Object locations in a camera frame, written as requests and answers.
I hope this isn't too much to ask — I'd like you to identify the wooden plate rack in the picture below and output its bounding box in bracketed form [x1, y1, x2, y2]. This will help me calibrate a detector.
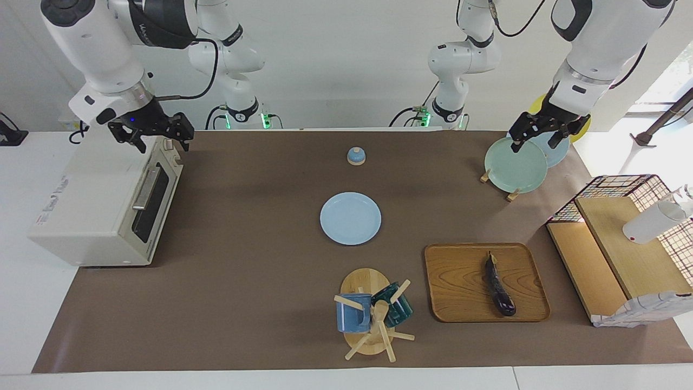
[480, 169, 521, 203]

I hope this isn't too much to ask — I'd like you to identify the pale blue racked plate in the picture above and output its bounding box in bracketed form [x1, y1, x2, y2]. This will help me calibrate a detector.
[506, 129, 571, 168]

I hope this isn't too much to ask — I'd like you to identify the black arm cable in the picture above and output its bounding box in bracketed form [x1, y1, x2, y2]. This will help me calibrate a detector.
[157, 38, 220, 101]
[486, 0, 548, 38]

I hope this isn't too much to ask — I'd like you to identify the brown table mat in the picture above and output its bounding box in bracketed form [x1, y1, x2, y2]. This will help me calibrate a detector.
[31, 130, 693, 374]

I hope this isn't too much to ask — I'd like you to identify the wooden serving tray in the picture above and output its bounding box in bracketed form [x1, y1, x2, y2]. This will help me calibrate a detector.
[424, 243, 551, 323]

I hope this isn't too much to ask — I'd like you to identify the white cylinder bottle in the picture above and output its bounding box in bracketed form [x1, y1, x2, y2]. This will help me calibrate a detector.
[622, 185, 693, 244]

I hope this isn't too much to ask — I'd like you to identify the wooden step shelf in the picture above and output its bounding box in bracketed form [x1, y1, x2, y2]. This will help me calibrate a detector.
[547, 196, 693, 326]

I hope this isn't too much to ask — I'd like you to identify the black clamp device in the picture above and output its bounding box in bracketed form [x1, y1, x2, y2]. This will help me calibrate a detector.
[0, 112, 29, 147]

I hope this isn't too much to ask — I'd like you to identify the cream toaster oven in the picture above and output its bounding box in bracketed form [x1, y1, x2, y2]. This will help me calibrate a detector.
[28, 133, 184, 267]

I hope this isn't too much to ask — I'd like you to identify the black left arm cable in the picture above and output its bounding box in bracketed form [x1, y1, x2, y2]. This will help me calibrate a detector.
[486, 0, 548, 38]

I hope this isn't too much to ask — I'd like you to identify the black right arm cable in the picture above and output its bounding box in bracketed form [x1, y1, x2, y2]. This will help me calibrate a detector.
[157, 38, 220, 101]

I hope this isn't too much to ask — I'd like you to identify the wooden mug tree stand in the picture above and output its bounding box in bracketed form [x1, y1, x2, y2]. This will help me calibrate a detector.
[334, 268, 416, 363]

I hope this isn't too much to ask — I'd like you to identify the blue enamel mug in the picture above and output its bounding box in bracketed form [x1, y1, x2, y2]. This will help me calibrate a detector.
[336, 293, 373, 333]

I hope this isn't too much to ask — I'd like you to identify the pale green plate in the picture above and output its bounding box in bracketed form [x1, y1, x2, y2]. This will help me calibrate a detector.
[484, 136, 548, 194]

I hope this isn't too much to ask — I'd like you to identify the yellow plate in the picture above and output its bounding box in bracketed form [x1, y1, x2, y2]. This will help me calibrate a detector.
[528, 93, 592, 144]

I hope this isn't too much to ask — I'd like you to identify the light blue plate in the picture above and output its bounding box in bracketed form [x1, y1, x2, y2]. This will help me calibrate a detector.
[319, 192, 382, 246]

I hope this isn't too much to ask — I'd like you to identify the dark green mug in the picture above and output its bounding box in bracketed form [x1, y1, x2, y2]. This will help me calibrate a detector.
[371, 282, 414, 328]

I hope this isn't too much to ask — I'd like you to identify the dark purple eggplant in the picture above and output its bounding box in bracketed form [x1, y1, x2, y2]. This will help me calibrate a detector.
[485, 251, 517, 317]

